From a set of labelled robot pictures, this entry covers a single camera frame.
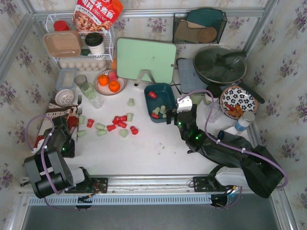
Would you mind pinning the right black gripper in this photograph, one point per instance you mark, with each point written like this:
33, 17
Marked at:
173, 115

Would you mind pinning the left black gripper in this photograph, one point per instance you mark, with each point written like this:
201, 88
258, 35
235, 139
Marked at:
63, 122

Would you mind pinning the green capsule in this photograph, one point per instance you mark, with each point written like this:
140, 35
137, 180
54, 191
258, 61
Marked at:
124, 133
156, 110
163, 109
131, 102

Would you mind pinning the red capsule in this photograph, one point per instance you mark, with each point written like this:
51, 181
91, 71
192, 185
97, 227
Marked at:
152, 95
155, 116
134, 130

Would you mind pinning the teal storage basket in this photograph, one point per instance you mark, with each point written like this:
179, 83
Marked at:
165, 97

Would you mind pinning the clear plastic cup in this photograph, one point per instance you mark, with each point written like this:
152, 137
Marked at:
215, 113

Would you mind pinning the grey microfibre glove cloth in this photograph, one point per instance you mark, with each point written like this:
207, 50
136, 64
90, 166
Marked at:
222, 155

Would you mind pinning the green capsule top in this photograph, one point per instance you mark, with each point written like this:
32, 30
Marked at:
131, 102

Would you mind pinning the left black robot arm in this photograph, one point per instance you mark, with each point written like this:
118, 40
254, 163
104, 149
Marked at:
47, 169

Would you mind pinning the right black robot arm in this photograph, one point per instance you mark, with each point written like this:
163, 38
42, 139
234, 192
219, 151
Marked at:
262, 173

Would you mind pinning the white strainer basket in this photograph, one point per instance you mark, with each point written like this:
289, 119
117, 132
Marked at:
64, 97

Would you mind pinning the clear storage box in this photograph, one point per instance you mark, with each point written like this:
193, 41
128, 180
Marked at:
66, 79

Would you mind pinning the green glass cup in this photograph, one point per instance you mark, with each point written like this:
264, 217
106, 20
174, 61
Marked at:
196, 98

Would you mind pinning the striped kitchen towel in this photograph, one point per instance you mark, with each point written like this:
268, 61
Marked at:
54, 111

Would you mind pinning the blue grey trivet mat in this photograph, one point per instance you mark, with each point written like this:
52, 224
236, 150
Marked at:
189, 78

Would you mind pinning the jar with black lid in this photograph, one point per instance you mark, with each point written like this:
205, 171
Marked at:
213, 94

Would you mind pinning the flower patterned plate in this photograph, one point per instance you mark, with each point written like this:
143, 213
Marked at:
234, 101

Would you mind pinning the grey green tumbler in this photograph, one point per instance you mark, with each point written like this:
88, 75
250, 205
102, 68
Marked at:
89, 91

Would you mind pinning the black frying pan with lid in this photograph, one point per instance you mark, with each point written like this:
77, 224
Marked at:
223, 66

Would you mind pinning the white bottle blue label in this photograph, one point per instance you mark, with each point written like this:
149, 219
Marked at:
244, 121

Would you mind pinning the fruit plate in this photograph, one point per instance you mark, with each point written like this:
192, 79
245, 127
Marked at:
107, 83

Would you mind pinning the egg tray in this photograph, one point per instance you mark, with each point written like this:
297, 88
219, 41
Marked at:
85, 65

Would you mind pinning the light green cutting board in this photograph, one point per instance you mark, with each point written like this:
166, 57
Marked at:
135, 55

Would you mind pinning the black mesh holder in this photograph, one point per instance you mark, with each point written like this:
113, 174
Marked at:
200, 26

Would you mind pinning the beige plastic container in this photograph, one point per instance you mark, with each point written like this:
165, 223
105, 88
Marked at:
63, 44

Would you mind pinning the white cup black lid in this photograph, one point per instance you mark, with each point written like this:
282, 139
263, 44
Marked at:
95, 42

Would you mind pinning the red lid jar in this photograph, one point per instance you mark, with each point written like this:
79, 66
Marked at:
61, 26

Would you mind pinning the red snack bag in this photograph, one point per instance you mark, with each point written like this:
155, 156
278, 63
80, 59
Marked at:
96, 15

